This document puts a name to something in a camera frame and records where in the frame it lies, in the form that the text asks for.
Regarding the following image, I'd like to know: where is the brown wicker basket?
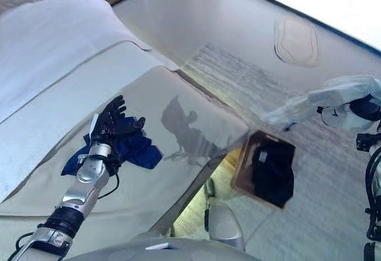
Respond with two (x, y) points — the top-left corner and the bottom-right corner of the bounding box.
(231, 129), (298, 212)

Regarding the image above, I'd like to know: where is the grey striped area rug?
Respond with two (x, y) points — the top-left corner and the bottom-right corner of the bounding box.
(171, 42), (381, 261)

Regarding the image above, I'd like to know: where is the grey robot torso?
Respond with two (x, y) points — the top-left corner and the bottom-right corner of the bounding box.
(64, 235), (260, 261)

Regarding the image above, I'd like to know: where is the small beige outlined floor mat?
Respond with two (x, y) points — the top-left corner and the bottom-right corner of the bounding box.
(273, 15), (321, 68)

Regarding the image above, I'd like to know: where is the silver robot right leg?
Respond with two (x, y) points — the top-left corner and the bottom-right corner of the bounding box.
(203, 177), (247, 252)

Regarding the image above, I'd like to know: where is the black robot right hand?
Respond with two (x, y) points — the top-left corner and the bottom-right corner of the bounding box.
(348, 93), (381, 122)

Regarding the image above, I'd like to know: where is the dark blue garment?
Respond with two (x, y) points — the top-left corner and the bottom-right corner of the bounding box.
(61, 116), (164, 178)

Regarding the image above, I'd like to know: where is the white garment with blue tag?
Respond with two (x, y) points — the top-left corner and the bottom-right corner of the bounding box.
(263, 74), (381, 131)

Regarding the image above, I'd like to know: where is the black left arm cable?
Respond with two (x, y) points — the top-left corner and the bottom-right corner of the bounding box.
(13, 159), (120, 256)

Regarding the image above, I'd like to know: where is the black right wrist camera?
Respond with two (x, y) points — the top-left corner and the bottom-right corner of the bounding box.
(356, 132), (378, 152)

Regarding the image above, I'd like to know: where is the black garment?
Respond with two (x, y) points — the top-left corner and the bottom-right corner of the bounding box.
(251, 141), (296, 210)

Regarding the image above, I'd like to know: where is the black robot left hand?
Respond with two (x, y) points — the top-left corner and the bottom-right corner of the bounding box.
(88, 95), (147, 155)

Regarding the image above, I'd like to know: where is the large bed, beige cover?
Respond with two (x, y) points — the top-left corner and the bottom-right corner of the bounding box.
(0, 64), (251, 244)

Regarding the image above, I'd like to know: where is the black window frame strip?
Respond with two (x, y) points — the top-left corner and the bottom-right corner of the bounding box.
(225, 0), (381, 54)

